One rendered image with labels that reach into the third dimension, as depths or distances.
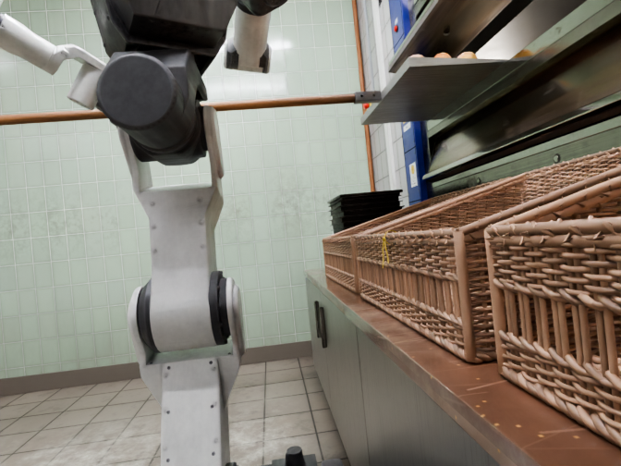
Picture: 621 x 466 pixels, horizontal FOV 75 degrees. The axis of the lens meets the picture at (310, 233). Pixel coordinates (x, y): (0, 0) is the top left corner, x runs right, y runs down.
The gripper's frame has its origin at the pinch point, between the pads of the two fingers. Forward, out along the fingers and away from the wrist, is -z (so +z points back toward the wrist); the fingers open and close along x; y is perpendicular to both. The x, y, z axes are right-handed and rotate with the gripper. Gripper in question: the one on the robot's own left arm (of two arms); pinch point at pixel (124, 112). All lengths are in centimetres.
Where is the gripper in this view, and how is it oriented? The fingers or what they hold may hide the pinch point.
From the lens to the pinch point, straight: 144.9
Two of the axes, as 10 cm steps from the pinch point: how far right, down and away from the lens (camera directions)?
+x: 1.0, 9.9, -0.2
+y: 9.9, -1.0, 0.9
